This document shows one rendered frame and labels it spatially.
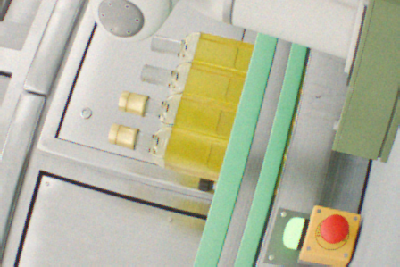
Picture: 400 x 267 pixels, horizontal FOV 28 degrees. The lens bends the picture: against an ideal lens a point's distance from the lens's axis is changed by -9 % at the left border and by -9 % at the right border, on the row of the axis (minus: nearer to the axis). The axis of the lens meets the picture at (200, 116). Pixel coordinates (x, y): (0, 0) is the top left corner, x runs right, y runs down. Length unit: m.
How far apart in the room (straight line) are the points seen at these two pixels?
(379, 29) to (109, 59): 0.80
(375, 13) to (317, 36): 0.13
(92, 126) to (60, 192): 0.14
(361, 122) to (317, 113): 0.27
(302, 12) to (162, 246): 0.65
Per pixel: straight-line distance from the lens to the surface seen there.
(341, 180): 1.21
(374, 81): 0.94
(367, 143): 1.00
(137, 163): 1.51
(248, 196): 1.22
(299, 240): 1.13
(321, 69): 1.28
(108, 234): 1.52
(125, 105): 1.41
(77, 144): 1.54
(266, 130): 1.25
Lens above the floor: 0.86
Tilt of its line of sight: 7 degrees up
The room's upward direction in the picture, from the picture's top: 77 degrees counter-clockwise
